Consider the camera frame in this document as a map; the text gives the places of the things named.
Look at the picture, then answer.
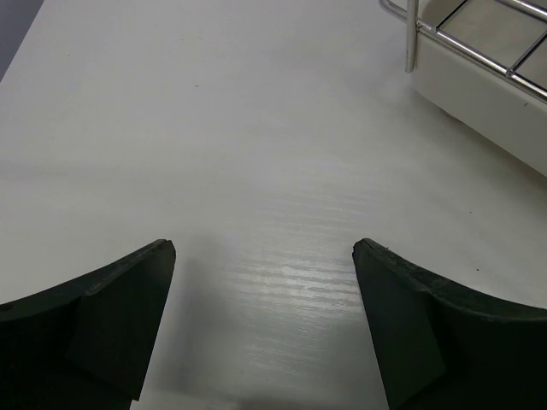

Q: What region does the metal wire dish rack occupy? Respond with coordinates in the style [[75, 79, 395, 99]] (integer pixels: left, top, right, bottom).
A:
[[379, 1, 546, 103]]

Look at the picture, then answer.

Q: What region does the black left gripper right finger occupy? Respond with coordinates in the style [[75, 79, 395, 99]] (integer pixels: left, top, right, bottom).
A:
[[352, 238, 546, 409]]

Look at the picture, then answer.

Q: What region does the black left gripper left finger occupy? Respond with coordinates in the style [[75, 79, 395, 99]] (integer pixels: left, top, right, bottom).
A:
[[1, 239, 176, 409]]

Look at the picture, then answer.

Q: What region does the cream drip tray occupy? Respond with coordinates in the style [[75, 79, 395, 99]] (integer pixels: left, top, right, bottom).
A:
[[412, 0, 547, 179]]

